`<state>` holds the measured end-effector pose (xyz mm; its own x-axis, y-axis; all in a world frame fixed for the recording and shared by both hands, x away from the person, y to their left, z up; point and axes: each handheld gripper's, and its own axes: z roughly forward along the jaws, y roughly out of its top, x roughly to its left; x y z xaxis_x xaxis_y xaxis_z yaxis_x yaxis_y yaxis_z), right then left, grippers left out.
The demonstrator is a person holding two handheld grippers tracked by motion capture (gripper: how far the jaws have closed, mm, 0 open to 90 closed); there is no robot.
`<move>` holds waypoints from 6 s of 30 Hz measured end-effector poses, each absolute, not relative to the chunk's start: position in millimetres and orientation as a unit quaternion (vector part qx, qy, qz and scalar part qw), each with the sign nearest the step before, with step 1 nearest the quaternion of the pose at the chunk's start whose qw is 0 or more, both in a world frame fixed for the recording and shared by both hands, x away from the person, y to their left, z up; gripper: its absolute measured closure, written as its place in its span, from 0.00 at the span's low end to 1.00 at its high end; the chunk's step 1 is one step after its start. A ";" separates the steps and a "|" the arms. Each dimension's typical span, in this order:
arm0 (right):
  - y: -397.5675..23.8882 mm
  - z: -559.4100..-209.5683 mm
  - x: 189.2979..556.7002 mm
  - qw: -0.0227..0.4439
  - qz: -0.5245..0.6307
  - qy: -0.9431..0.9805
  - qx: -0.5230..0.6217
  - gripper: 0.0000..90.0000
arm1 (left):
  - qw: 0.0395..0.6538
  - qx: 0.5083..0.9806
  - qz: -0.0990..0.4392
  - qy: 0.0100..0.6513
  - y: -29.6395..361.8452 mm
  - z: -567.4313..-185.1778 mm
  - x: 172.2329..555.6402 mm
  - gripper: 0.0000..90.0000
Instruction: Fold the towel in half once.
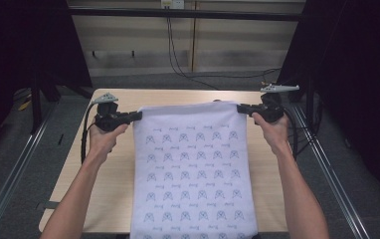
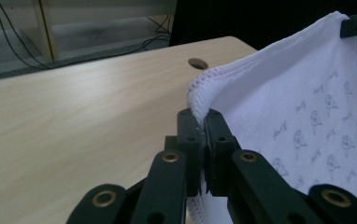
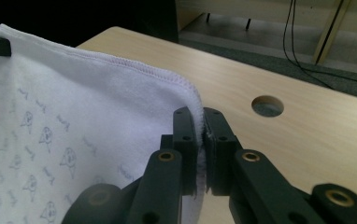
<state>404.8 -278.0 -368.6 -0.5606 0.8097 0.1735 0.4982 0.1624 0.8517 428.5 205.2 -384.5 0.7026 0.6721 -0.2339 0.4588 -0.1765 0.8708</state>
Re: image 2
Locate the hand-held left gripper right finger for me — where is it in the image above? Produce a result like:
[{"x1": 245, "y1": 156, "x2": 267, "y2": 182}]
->
[{"x1": 204, "y1": 108, "x2": 241, "y2": 198}]

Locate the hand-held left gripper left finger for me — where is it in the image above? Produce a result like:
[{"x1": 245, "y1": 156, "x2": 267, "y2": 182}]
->
[{"x1": 164, "y1": 107, "x2": 207, "y2": 198}]

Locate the white printed towel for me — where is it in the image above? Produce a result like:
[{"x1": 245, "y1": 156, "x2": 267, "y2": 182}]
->
[{"x1": 185, "y1": 10, "x2": 357, "y2": 224}]

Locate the black wall cable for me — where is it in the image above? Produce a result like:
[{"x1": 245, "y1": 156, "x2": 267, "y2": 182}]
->
[
  {"x1": 0, "y1": 0, "x2": 172, "y2": 69},
  {"x1": 0, "y1": 0, "x2": 49, "y2": 70}
]

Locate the light wooden wall strip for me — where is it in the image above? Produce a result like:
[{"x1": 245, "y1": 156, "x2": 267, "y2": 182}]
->
[{"x1": 31, "y1": 0, "x2": 60, "y2": 63}]

